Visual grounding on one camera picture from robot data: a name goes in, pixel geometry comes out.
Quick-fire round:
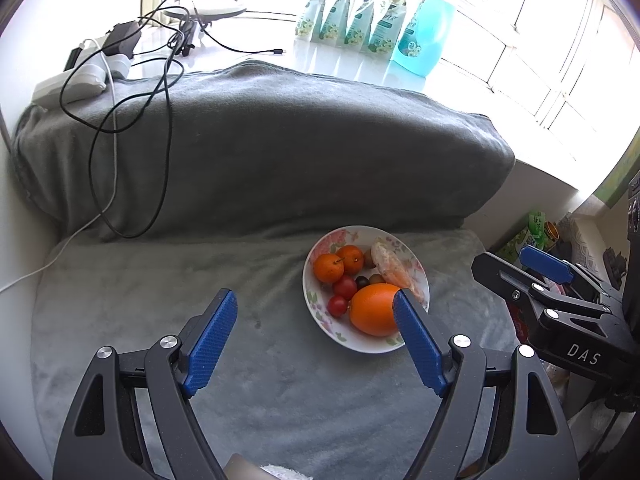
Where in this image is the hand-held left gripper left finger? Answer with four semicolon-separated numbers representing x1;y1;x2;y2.
52;288;238;480

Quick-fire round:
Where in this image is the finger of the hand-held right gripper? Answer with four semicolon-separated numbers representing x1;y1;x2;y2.
471;251;608;333
519;246;623;306

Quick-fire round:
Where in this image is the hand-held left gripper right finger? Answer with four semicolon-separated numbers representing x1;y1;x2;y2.
392;289;578;480

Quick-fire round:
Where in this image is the floral white plate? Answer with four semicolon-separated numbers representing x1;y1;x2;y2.
302;225;431;354

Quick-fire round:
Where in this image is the large orange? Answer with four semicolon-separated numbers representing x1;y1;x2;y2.
348;283;403;337

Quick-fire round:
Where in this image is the plastic-wrapped peeled orange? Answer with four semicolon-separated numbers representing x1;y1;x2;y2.
370;241;426;306

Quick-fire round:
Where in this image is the small mandarin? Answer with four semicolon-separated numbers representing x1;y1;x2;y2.
313;253;346;283
336;244;365;276

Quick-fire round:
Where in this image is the green snack packet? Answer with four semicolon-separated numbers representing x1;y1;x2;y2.
510;211;546;261

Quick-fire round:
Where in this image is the white lace cloth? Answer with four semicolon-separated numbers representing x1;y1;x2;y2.
562;212;608;261

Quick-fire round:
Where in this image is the black appliance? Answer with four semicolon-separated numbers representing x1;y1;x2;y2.
625;172;640;236

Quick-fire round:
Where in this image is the dark grey blanket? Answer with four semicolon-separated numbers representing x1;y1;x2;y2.
12;60;516;241

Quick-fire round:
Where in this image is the blue detergent bottle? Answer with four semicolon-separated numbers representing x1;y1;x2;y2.
390;0;457;78

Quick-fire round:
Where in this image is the white power strip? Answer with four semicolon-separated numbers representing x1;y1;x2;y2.
31;55;135;104

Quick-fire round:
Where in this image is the black power adapter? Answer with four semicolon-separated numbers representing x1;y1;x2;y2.
102;20;142;57

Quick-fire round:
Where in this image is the white window frame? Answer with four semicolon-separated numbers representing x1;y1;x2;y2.
145;0;640;136

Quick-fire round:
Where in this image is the white cable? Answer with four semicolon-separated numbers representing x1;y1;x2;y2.
0;52;118;296

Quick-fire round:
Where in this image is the black cable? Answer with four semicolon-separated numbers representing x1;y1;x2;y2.
59;0;286;238

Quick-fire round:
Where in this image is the white ring light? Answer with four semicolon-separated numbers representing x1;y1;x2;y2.
162;0;248;58

